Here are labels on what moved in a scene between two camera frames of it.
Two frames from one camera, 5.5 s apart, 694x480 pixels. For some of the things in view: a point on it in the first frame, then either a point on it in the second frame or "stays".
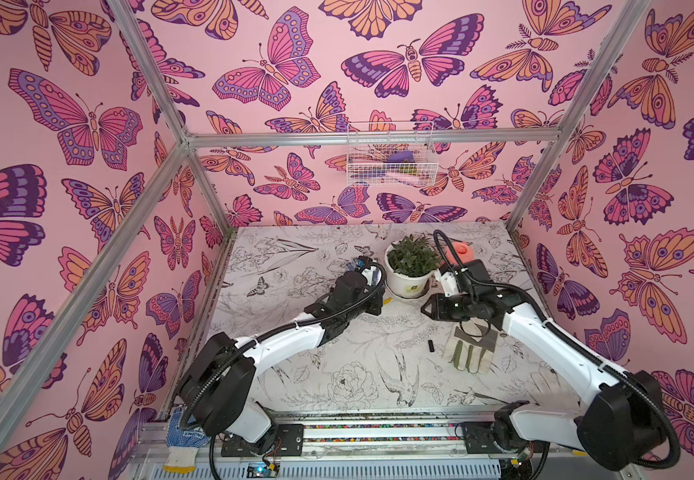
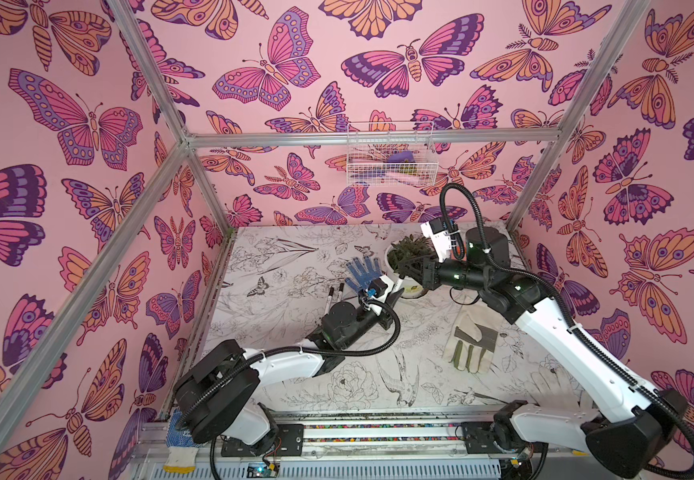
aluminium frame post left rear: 159,83 stays
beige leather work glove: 471,345 stays
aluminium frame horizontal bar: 233,139 stays
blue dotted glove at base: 183,444 stays
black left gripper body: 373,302 -> 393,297
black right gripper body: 442,305 -> 428,278
